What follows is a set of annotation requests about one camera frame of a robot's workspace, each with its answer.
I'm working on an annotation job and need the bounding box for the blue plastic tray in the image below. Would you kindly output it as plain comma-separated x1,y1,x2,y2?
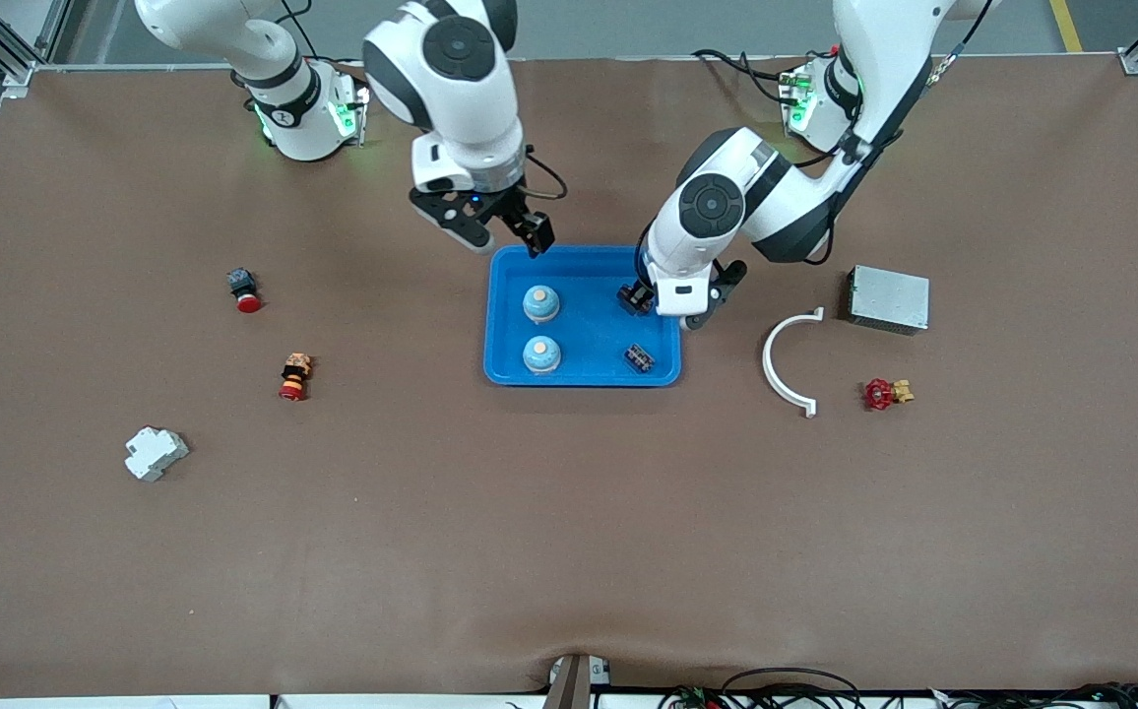
483,245,681,388

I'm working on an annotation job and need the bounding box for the white semicircular pipe clamp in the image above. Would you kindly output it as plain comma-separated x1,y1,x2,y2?
762,307,825,419

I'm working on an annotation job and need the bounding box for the silver metal box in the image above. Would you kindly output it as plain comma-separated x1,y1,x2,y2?
847,265,930,337

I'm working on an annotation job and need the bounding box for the red button black body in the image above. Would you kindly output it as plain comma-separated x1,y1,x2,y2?
227,268,264,314

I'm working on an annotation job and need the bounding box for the red yellow emergency stop button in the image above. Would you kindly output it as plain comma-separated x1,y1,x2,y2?
279,353,317,402

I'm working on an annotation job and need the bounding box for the brown table cover mat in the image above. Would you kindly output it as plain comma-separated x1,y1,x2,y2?
0,54,1138,698

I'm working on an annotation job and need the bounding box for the white circuit breaker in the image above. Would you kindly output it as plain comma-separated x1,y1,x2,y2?
124,425,190,483

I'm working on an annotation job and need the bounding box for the brass valve red handle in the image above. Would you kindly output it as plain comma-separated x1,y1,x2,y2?
862,377,916,412

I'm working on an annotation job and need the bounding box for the black right arm base cable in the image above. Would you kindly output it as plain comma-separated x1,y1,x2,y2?
279,0,373,92

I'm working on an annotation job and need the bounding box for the black arm base cable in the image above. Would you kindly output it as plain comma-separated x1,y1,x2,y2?
691,47,798,105
279,0,373,92

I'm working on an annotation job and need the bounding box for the black left arm base cable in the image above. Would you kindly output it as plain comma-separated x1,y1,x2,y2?
691,47,798,105

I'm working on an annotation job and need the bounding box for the black looped cable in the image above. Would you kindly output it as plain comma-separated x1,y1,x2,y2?
722,668,862,709

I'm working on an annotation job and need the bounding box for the metal bracket with dark post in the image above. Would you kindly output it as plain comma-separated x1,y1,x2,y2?
544,653,611,709

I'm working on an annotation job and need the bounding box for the black cable bundle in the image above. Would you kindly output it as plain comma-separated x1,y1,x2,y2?
933,681,1138,709

